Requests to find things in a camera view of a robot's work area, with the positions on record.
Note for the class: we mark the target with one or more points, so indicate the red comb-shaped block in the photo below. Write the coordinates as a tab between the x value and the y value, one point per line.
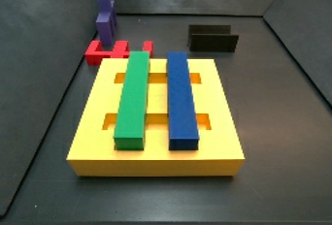
95	54

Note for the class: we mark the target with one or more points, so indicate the green long bar block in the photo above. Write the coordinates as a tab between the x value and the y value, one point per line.
130	125

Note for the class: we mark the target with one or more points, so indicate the blue long bar block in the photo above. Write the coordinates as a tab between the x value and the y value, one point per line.
182	121

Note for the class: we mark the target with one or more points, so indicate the black angle bracket holder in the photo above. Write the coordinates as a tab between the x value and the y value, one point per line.
210	38

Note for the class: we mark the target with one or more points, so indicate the yellow slotted base board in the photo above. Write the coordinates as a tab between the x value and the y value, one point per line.
94	157

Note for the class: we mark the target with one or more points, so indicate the purple comb-shaped block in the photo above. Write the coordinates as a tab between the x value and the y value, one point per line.
106	21

